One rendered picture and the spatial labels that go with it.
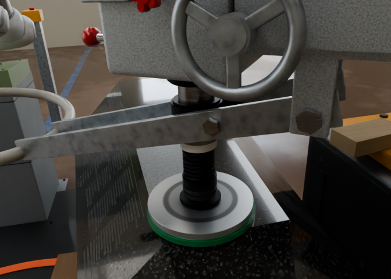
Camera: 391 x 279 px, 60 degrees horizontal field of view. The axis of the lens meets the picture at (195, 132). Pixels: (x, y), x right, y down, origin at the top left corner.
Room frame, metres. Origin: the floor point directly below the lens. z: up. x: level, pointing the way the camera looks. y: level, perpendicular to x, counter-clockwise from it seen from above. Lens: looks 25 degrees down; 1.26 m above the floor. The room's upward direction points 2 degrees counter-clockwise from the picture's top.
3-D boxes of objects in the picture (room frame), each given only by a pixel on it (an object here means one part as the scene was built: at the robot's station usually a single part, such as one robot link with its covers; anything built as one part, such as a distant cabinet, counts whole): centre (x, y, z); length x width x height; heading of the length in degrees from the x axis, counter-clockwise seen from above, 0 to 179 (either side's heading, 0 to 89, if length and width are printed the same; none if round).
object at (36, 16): (2.66, 1.17, 0.54); 0.20 x 0.20 x 1.09; 12
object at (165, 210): (0.56, 0.00, 0.85); 0.21 x 0.21 x 0.01
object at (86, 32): (0.55, 0.14, 1.18); 0.08 x 0.03 x 0.03; 64
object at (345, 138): (0.90, -0.52, 0.81); 0.20 x 0.10 x 0.05; 110
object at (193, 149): (0.56, 0.00, 0.99); 0.07 x 0.07 x 0.04
